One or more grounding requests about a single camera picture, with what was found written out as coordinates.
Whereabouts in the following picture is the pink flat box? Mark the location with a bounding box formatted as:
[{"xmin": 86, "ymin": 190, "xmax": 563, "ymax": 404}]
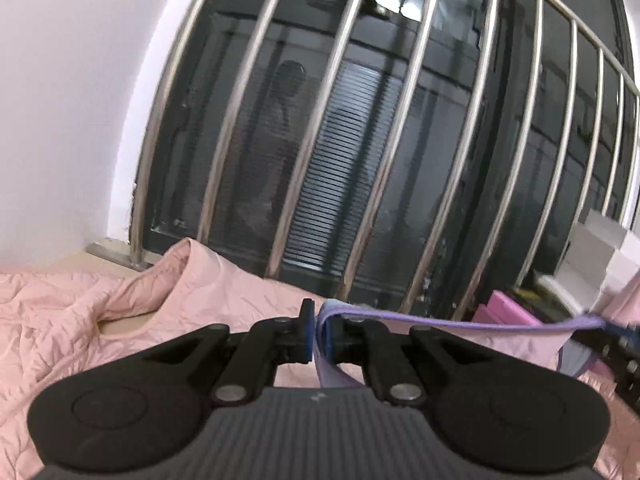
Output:
[{"xmin": 474, "ymin": 288, "xmax": 561, "ymax": 341}]

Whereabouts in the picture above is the stack of white boxes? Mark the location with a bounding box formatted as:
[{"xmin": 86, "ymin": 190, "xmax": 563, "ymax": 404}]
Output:
[{"xmin": 537, "ymin": 207, "xmax": 640, "ymax": 313}]

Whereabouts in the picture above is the pink blue mesh tank top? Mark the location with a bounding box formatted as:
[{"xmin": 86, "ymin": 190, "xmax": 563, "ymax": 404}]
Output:
[{"xmin": 314, "ymin": 298, "xmax": 617, "ymax": 390}]

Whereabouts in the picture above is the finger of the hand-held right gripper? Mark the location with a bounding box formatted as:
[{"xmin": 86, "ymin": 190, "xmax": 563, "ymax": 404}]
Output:
[
  {"xmin": 602, "ymin": 321, "xmax": 640, "ymax": 353},
  {"xmin": 571, "ymin": 330, "xmax": 640, "ymax": 396}
]

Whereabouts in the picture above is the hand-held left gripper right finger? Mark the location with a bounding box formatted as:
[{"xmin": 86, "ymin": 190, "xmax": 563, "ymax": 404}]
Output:
[{"xmin": 319, "ymin": 310, "xmax": 506, "ymax": 406}]

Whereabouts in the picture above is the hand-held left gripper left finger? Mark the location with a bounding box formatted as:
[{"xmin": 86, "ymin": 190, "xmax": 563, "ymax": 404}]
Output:
[{"xmin": 134, "ymin": 298, "xmax": 317, "ymax": 408}]

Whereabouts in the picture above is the pink quilted jacket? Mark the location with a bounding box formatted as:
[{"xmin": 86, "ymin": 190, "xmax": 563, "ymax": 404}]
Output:
[{"xmin": 0, "ymin": 238, "xmax": 640, "ymax": 480}]

